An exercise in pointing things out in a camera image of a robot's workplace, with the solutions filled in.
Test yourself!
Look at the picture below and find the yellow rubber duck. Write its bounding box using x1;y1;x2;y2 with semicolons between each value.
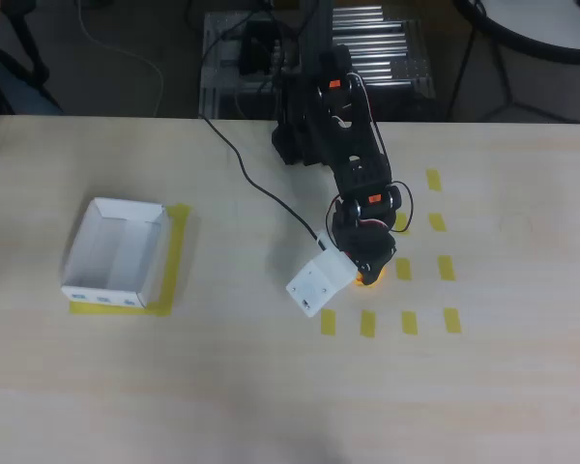
356;268;387;288

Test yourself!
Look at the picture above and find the white cardboard box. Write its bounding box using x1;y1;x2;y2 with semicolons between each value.
60;196;171;310

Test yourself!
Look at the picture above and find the aluminium profile rack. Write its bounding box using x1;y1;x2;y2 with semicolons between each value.
198;4;437;120

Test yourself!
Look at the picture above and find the round white table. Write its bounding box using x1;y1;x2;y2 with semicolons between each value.
445;0;580;125

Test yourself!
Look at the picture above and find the black office chair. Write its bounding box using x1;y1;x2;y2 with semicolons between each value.
0;0;63;116

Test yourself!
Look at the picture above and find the white gripper camera mount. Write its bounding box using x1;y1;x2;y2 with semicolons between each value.
285;231;359;319

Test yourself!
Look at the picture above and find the black camera cable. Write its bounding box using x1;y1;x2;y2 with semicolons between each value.
198;113;328;246

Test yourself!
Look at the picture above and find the large yellow tape frame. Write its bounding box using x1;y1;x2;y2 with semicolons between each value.
69;204;192;319

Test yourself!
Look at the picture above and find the white floor cable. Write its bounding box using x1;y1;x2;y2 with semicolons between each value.
75;0;168;118

